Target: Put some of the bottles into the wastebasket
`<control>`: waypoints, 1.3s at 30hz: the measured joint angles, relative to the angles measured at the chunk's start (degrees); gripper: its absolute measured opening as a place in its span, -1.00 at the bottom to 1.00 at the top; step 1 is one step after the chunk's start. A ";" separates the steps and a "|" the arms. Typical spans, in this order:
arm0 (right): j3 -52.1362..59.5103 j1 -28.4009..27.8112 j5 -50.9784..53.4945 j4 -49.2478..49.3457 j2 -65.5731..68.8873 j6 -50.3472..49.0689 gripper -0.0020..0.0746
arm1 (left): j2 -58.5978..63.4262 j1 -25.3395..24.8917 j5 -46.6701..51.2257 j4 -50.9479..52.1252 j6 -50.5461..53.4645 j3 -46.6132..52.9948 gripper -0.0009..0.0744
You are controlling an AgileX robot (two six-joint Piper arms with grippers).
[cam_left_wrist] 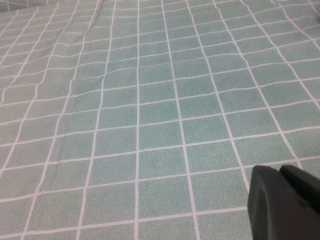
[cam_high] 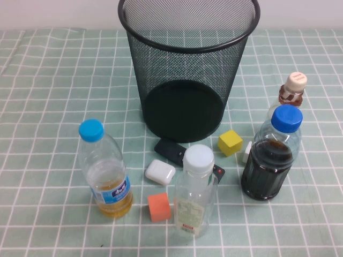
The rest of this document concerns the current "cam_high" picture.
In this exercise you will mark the orange cube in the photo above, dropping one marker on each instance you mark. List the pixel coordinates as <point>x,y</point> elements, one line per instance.
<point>159,207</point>

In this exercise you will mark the clear bottle white cap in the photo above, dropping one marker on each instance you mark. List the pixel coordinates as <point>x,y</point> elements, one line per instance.
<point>198,160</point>

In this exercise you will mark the green checkered tablecloth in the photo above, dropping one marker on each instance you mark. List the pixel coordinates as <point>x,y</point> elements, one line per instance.
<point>40,93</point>

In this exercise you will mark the black mesh wastebasket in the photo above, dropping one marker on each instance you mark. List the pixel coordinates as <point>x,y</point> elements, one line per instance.
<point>187,67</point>

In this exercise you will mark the yellow liquid bottle light-blue cap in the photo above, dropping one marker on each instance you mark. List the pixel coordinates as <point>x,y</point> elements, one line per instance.
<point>107,174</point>

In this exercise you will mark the black remote control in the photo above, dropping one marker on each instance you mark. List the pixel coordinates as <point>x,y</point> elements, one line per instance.
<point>166,150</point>

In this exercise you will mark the small white object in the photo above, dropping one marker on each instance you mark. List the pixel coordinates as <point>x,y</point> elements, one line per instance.
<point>247,152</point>

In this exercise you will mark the white earbuds case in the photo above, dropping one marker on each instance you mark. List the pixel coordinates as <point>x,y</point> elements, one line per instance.
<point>159,171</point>

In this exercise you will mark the small bottle beige cap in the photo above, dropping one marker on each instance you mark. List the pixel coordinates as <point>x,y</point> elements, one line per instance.
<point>296,80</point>

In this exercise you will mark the dark liquid bottle blue cap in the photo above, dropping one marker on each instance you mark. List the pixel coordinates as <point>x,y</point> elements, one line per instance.
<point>268,174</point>

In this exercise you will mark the yellow cube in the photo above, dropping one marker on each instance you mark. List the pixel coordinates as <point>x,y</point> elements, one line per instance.
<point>229,143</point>

